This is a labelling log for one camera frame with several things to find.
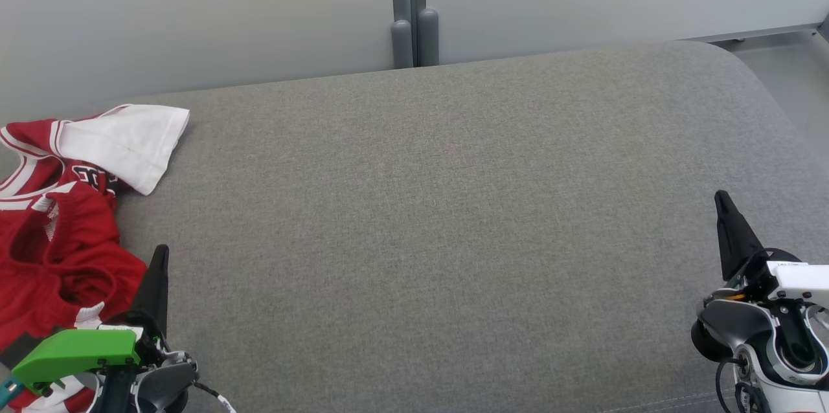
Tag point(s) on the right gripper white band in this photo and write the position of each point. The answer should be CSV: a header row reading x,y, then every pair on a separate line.
x,y
800,280

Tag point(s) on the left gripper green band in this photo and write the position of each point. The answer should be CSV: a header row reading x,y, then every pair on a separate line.
x,y
78,355

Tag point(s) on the red shorts white trim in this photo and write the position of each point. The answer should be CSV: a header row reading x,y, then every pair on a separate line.
x,y
65,257

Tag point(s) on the red white basketball jersey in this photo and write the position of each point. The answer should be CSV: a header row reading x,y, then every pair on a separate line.
x,y
123,141

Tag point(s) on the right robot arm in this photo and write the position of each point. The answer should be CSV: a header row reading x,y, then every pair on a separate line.
x,y
732,322

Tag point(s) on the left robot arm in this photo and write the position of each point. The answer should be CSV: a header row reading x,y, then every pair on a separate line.
x,y
165,387

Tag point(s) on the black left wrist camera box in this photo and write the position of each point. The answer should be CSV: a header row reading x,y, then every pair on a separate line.
x,y
19,351

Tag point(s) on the grey metal frame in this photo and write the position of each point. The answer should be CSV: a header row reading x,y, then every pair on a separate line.
x,y
824,26

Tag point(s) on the grey partition post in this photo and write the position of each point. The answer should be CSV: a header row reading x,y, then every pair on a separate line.
x,y
401,44
427,37

